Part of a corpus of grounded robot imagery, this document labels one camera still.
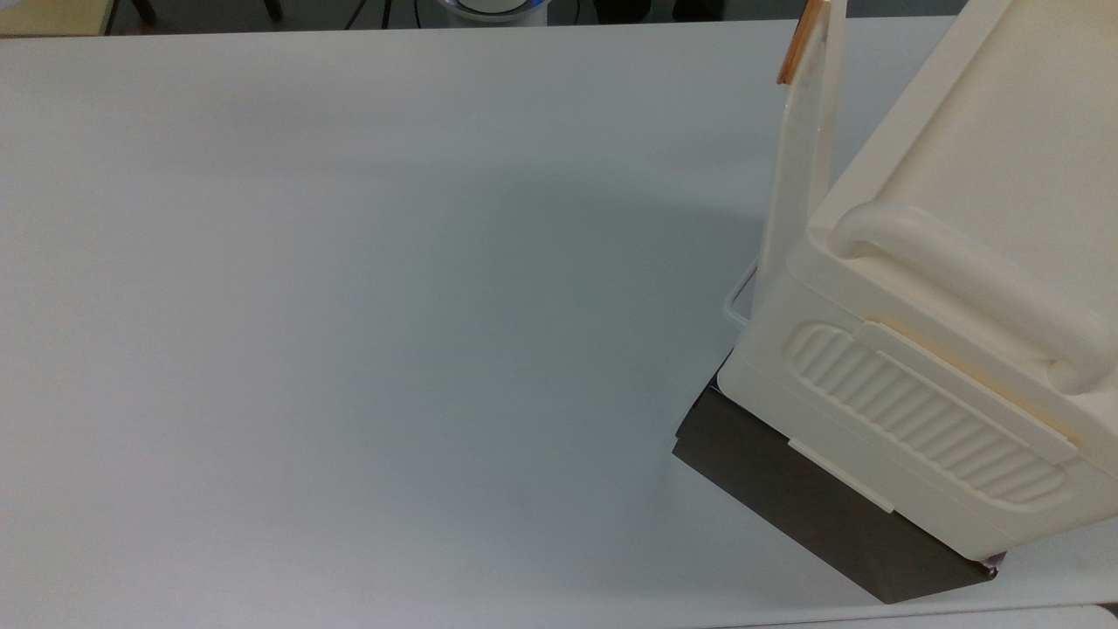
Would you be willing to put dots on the yellow wooden desk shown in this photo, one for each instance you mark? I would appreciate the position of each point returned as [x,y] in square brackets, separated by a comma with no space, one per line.
[48,13]

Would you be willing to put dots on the cream plastic cabinet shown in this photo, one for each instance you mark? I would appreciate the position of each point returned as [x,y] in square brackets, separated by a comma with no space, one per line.
[978,131]

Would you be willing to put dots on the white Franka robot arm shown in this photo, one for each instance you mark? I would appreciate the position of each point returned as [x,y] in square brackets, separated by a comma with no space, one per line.
[489,9]

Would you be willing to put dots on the cream cabinet door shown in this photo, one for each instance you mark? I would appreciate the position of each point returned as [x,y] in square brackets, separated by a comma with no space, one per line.
[799,175]

